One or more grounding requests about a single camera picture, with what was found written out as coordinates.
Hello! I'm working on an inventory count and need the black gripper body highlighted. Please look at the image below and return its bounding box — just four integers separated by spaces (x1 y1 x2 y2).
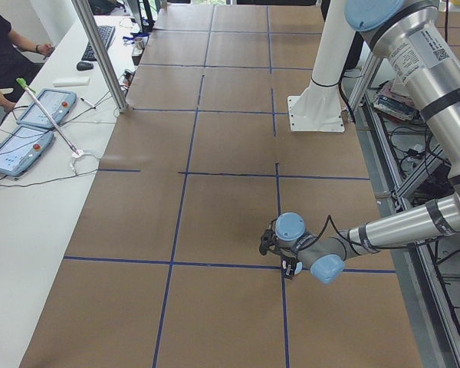
280 247 300 265

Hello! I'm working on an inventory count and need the blue service bell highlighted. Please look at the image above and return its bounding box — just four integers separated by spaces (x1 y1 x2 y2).
294 262 303 275

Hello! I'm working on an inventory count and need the stack of books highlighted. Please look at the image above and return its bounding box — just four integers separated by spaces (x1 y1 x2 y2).
373 79 420 121

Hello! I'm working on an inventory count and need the black marker pen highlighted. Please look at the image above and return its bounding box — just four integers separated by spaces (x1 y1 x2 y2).
80 97 97 110

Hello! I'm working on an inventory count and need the small metal cup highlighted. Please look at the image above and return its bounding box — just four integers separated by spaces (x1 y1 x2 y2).
132 37 145 56

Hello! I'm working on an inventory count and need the far teach pendant tablet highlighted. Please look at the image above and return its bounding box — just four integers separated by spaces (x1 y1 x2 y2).
17 88 77 130

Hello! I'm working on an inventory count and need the teach pendant tablet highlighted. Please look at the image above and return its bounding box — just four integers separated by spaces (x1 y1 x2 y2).
0 125 54 177
17 88 77 130

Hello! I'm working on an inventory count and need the white foam block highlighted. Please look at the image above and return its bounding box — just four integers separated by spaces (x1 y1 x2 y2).
52 77 90 87

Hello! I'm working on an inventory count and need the black computer mouse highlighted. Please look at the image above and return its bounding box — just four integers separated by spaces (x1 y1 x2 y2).
76 61 94 71

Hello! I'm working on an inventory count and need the near teach pendant tablet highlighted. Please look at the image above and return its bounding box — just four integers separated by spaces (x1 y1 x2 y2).
0 125 54 177

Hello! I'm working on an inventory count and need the black keyboard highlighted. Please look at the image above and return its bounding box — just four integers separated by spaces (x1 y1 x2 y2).
80 25 117 62

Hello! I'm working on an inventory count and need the seated person in black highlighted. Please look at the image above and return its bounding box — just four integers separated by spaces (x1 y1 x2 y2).
0 15 54 112

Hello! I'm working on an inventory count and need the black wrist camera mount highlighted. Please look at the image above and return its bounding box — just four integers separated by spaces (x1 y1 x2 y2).
259 228 278 256

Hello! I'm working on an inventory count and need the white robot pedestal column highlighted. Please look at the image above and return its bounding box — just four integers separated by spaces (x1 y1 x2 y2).
287 1 357 133

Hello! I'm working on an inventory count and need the aluminium frame post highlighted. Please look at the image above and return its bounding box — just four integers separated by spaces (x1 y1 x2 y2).
71 0 128 113

